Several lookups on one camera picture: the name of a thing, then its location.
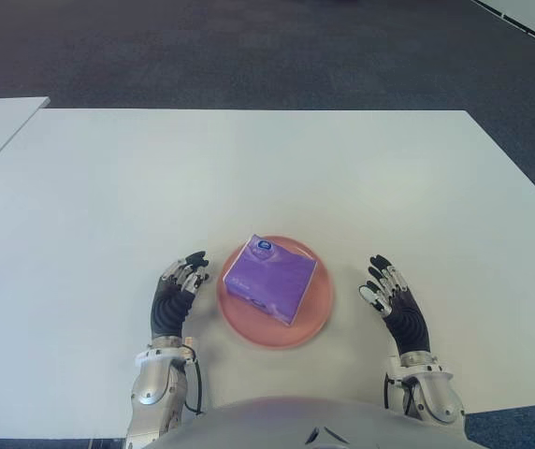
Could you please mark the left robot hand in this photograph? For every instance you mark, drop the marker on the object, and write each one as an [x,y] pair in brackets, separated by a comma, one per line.
[169,308]

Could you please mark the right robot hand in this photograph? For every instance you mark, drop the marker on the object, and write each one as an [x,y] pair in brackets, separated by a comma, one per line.
[405,318]

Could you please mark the purple tissue paper pack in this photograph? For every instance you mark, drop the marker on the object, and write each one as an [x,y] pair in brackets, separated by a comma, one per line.
[272,280]

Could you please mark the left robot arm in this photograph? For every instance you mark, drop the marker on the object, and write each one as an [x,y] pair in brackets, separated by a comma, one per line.
[155,388]

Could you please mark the pink round plate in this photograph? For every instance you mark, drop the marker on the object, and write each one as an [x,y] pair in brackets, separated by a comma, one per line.
[314,313]

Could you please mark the grey robot torso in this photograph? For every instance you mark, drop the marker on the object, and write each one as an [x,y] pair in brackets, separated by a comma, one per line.
[295,425]

